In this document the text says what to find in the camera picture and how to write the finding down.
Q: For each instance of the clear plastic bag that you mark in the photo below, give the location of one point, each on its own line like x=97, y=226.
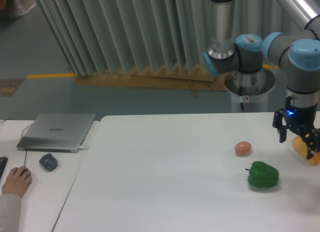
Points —
x=19, y=8

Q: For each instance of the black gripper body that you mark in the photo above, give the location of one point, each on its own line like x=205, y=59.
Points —
x=299, y=121

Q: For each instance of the brown egg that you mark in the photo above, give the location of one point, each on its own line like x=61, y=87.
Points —
x=243, y=148

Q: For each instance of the green bell pepper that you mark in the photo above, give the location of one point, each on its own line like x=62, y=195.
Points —
x=262, y=175

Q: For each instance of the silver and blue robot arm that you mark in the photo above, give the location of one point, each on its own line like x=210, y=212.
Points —
x=297, y=54

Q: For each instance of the brown cardboard sheet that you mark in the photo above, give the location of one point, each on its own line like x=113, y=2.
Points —
x=197, y=79

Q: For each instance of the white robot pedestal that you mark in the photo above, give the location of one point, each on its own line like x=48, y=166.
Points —
x=249, y=96

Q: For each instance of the pale green curtain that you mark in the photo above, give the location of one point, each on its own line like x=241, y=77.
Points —
x=99, y=35

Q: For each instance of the black keyboard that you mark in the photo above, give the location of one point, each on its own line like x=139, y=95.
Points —
x=3, y=163

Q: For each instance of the person's hand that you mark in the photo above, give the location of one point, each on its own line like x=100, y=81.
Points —
x=14, y=184

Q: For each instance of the dark grey small gadget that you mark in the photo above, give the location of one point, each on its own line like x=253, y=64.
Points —
x=48, y=162

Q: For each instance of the beige sleeved forearm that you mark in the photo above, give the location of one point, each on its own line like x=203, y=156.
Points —
x=10, y=205

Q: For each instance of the silver closed laptop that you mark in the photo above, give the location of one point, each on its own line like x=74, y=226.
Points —
x=57, y=132

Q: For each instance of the orange bread loaf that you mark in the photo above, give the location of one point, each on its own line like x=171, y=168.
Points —
x=301, y=148

